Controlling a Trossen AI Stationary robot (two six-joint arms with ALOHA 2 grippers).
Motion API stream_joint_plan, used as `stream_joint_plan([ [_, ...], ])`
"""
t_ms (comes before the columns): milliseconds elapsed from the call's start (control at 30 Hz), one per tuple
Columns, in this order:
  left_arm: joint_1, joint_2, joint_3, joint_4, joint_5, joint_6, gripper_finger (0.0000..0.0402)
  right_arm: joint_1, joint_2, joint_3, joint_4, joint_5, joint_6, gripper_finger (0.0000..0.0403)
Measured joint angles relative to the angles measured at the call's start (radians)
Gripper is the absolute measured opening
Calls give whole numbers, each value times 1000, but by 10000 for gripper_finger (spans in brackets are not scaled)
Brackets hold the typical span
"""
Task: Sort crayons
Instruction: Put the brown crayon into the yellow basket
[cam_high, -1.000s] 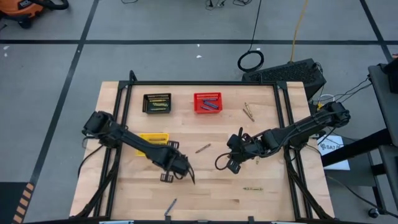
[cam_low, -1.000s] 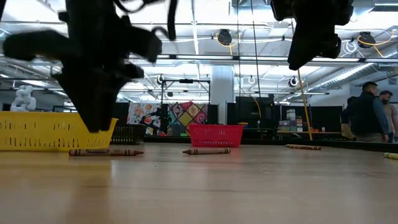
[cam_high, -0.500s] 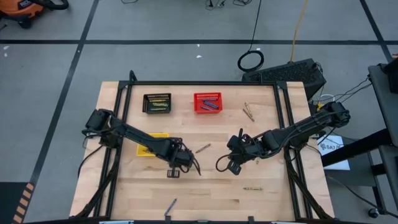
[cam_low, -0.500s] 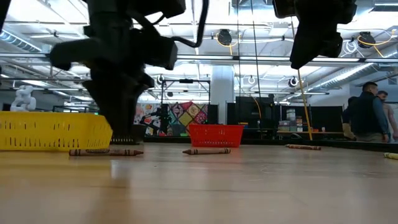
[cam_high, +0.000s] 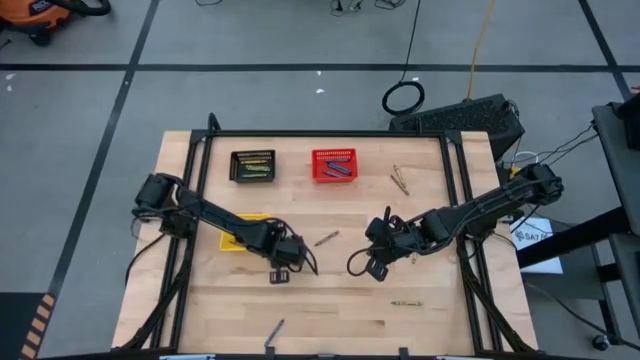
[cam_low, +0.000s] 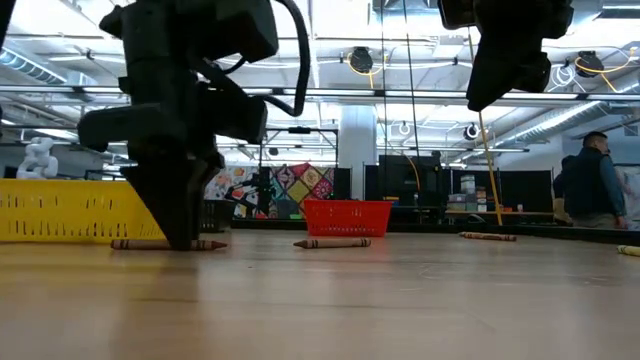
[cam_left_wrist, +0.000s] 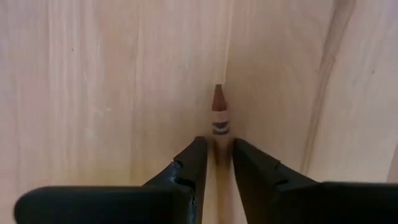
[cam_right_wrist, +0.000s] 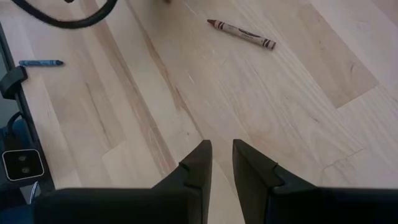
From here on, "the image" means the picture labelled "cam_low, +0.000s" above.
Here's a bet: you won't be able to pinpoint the silver ventilation duct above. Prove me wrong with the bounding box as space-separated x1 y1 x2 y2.
492 99 640 149
0 43 69 86

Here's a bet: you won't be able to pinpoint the white round column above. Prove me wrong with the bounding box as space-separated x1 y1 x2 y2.
338 103 379 201

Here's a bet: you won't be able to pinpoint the brown crayon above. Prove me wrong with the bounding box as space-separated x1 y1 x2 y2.
458 230 519 243
293 237 373 250
109 238 229 252

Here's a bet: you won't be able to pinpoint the long ceiling light strip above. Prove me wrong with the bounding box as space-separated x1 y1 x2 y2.
0 83 640 101

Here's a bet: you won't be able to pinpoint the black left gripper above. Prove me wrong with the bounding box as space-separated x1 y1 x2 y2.
77 0 280 251

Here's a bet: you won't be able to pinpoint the yellow plastic basket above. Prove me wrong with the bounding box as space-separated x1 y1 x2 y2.
0 178 169 245

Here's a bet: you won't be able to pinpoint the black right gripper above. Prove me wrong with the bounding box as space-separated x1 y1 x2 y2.
466 0 576 112

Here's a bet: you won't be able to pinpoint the colourful patchwork quilt panel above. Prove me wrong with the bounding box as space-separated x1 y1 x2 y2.
203 162 337 220

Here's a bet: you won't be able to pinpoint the person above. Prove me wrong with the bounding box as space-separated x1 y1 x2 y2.
552 130 629 230

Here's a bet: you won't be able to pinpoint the black plastic basket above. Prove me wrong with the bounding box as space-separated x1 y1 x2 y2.
199 198 237 234

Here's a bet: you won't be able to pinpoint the black left camera cable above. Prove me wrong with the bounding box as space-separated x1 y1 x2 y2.
219 0 312 119

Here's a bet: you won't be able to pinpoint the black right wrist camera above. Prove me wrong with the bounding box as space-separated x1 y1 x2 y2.
437 0 477 30

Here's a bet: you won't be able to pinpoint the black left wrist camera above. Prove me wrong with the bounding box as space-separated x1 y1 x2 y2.
212 94 269 147

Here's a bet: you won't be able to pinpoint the black cabinet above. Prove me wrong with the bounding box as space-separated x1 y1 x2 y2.
364 154 444 209

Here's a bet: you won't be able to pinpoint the white twisted sculpture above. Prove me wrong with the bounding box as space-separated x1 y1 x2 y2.
15 135 60 180

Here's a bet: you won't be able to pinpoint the red plastic basket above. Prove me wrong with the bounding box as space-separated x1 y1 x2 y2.
302 199 395 238

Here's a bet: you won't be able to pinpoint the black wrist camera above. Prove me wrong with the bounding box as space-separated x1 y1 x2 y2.
212 94 269 147
437 0 477 30

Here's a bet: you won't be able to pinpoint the black partition panel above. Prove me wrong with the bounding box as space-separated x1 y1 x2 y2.
449 168 556 214

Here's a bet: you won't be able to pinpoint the stacked storage boxes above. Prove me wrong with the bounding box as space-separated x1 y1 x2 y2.
446 173 490 213

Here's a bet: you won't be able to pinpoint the yellow hanging cable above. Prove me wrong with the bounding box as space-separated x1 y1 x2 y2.
477 110 504 227

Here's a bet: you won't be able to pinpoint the black gantry frame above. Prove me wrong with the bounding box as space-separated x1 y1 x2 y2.
257 125 340 221

